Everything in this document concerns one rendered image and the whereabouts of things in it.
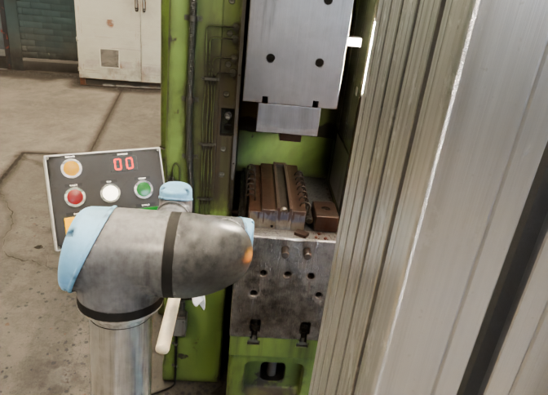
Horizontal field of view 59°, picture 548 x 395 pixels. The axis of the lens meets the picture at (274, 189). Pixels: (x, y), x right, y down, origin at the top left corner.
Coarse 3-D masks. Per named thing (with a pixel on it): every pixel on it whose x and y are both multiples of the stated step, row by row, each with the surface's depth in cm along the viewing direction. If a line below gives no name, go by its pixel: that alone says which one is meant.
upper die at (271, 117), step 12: (264, 96) 161; (264, 108) 154; (276, 108) 155; (288, 108) 155; (300, 108) 155; (312, 108) 155; (264, 120) 156; (276, 120) 156; (288, 120) 156; (300, 120) 157; (312, 120) 157; (276, 132) 158; (288, 132) 158; (300, 132) 158; (312, 132) 158
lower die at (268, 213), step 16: (256, 176) 197; (272, 176) 196; (288, 176) 197; (256, 192) 184; (272, 192) 183; (288, 192) 182; (256, 208) 172; (272, 208) 171; (304, 208) 173; (256, 224) 172; (272, 224) 173; (288, 224) 173
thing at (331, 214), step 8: (312, 208) 180; (320, 208) 177; (328, 208) 179; (336, 208) 179; (312, 216) 179; (320, 216) 172; (328, 216) 172; (336, 216) 173; (312, 224) 177; (320, 224) 173; (328, 224) 173; (336, 224) 174
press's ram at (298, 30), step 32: (256, 0) 141; (288, 0) 141; (320, 0) 141; (352, 0) 142; (256, 32) 144; (288, 32) 145; (320, 32) 145; (256, 64) 148; (288, 64) 149; (320, 64) 149; (256, 96) 153; (288, 96) 153; (320, 96) 153
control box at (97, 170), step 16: (48, 160) 141; (64, 160) 143; (80, 160) 145; (96, 160) 147; (112, 160) 149; (128, 160) 151; (144, 160) 153; (160, 160) 156; (48, 176) 141; (64, 176) 143; (80, 176) 145; (96, 176) 147; (112, 176) 149; (128, 176) 151; (144, 176) 153; (160, 176) 155; (48, 192) 141; (64, 192) 142; (96, 192) 146; (128, 192) 150; (64, 208) 142; (80, 208) 144
